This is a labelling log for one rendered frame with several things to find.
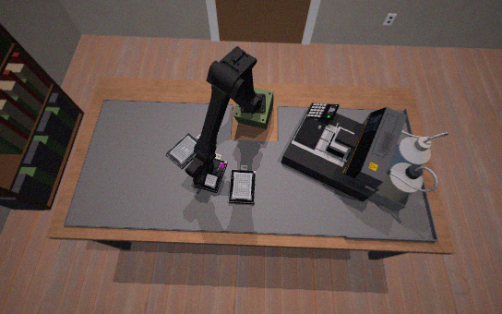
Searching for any white bottle with black cap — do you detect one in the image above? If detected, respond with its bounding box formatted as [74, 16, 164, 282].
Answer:
[376, 163, 423, 202]

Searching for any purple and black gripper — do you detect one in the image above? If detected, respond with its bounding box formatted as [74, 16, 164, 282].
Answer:
[208, 160, 225, 177]

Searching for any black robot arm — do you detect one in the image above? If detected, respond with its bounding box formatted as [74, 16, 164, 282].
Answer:
[185, 46, 266, 186]

